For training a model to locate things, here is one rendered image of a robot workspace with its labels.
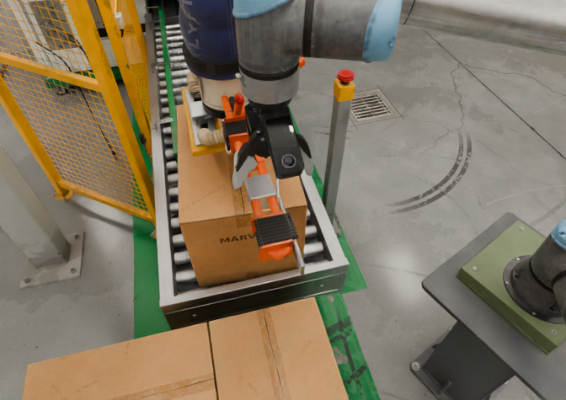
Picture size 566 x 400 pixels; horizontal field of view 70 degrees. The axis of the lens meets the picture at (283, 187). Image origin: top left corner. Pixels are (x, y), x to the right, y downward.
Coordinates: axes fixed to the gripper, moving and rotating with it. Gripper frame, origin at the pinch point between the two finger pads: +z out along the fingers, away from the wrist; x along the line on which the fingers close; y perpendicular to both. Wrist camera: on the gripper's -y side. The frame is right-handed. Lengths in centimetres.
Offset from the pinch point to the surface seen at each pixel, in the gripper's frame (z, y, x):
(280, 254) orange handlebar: 13.8, -6.8, 0.6
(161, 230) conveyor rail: 76, 55, 35
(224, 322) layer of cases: 81, 13, 16
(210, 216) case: 41, 29, 14
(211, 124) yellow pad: 25, 53, 8
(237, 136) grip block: 12.0, 29.6, 2.9
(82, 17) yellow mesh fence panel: 6, 96, 44
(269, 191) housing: 13.0, 9.9, -0.9
